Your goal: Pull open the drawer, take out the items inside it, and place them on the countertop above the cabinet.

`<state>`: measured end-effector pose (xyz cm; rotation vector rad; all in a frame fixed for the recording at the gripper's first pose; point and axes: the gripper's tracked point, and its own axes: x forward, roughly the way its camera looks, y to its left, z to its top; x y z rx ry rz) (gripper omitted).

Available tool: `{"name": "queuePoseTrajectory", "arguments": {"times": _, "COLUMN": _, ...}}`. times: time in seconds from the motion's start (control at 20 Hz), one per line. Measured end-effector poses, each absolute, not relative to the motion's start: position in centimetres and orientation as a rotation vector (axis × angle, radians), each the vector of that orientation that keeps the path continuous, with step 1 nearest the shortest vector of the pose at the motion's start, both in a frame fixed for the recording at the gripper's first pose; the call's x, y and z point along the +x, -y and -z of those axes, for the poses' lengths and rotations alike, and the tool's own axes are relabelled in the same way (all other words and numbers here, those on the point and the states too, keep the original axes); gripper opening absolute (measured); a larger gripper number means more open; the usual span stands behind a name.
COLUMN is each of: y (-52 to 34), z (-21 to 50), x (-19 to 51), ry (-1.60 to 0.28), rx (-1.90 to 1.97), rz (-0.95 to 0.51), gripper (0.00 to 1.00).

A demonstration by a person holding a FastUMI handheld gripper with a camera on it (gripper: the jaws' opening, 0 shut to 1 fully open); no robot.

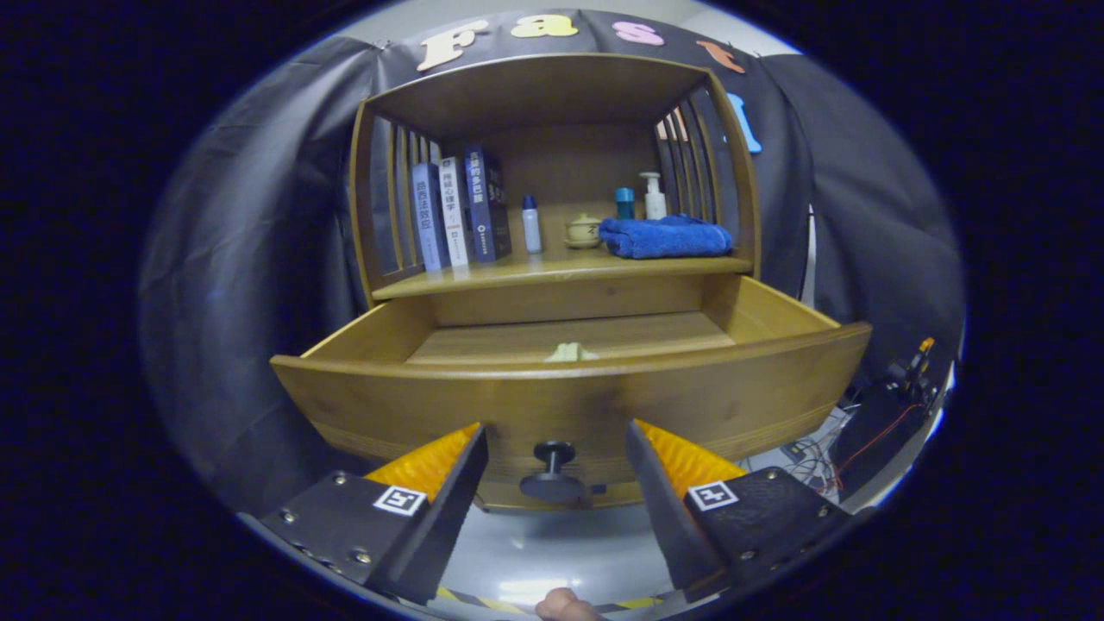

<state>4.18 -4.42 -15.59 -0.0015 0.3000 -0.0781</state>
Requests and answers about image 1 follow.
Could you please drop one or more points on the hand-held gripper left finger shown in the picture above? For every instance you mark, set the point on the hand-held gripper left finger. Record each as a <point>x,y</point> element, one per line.
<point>444,509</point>

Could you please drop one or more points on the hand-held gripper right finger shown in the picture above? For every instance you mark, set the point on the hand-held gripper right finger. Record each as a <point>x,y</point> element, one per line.
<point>660,509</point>

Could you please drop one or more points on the black drawer knob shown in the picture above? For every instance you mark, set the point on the black drawer knob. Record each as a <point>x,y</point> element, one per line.
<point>552,487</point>

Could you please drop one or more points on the wooden drawer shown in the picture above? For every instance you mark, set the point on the wooden drawer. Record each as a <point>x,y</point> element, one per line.
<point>604,397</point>

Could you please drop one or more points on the wooden countertop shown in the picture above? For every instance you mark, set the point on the wooden countertop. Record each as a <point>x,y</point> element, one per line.
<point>535,269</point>

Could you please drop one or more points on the wooden cabinet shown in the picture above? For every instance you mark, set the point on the wooden cabinet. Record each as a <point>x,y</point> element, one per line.
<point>569,155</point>

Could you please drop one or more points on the blue folded towel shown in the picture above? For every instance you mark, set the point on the blue folded towel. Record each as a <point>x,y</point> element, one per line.
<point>664,239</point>

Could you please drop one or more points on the beige lidded teacup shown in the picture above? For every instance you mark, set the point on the beige lidded teacup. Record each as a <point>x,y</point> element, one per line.
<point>583,233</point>

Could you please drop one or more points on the light blue book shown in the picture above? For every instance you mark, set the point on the light blue book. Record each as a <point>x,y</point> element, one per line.
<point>429,220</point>

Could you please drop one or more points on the white bottle blue cap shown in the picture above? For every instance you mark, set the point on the white bottle blue cap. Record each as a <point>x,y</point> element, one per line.
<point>531,231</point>

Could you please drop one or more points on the white book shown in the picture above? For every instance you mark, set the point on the white book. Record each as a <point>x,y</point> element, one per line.
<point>453,216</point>

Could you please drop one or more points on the white pump bottle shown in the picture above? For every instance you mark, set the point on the white pump bottle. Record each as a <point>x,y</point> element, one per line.
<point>655,205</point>

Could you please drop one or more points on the teal bottle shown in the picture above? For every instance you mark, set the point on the teal bottle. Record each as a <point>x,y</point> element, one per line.
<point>624,207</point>

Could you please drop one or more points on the dark blue book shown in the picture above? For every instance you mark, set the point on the dark blue book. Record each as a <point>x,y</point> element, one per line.
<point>481,207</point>

